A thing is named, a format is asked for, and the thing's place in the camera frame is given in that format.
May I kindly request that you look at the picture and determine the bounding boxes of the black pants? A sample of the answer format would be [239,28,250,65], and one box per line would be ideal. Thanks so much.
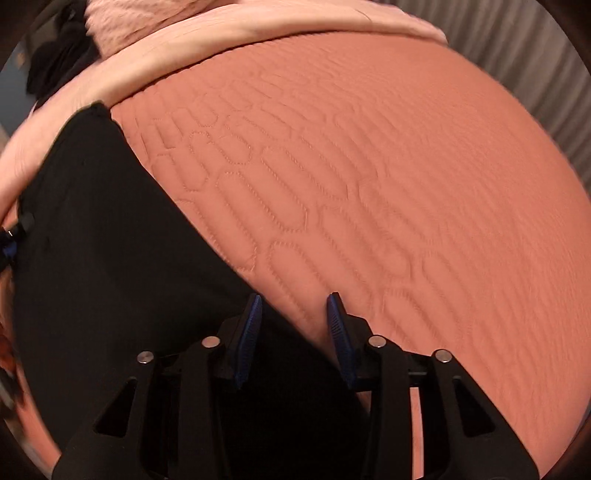
[11,102,370,480]

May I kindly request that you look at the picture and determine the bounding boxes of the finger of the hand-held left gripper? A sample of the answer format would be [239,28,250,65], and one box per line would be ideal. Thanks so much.
[0,212,36,271]

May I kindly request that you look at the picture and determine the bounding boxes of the dark cloth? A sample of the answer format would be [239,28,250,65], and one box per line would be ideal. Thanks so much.
[25,0,100,109]

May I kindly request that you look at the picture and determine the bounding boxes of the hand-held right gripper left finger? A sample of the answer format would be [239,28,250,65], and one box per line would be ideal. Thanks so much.
[51,293,264,480]

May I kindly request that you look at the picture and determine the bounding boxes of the grey pleated curtain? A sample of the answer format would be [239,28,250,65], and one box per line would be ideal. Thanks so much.
[397,0,591,176]

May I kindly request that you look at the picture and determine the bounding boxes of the pink quilted bed cover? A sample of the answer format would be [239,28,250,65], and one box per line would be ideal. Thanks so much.
[9,32,591,480]

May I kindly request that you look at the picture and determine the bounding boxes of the white dotted pillow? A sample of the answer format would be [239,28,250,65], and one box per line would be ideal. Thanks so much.
[86,0,259,57]

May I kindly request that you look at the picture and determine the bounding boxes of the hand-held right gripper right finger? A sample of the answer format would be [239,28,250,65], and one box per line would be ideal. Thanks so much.
[325,292,541,480]

